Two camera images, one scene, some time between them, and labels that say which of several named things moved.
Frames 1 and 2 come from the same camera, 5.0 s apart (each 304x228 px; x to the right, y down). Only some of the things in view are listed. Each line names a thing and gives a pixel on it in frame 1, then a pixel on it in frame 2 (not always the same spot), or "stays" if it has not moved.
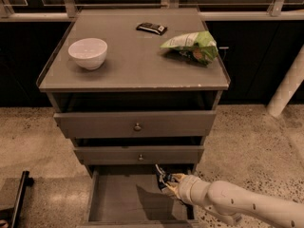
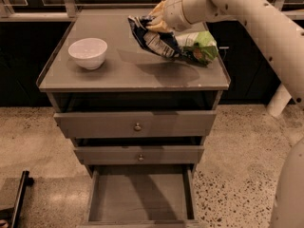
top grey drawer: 99,124 stays
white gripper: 187,188 to 173,13
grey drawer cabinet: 135,88 stays
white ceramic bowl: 89,52 stays
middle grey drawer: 139,155 stays
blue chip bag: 163,177 to 162,43
